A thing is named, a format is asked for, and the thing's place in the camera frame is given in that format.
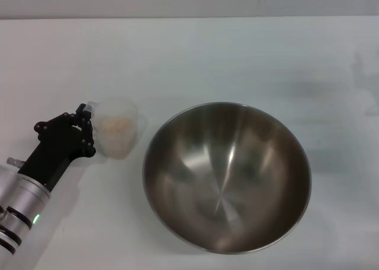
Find clear plastic measuring cup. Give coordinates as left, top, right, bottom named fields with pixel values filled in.
left=87, top=97, right=149, bottom=160

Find white rice grains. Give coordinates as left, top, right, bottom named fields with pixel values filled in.
left=100, top=117, right=137, bottom=135

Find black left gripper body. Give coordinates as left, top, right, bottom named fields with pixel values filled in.
left=17, top=126, right=89, bottom=194

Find stainless steel mixing bowl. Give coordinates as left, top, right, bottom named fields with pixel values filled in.
left=142, top=101, right=312, bottom=255

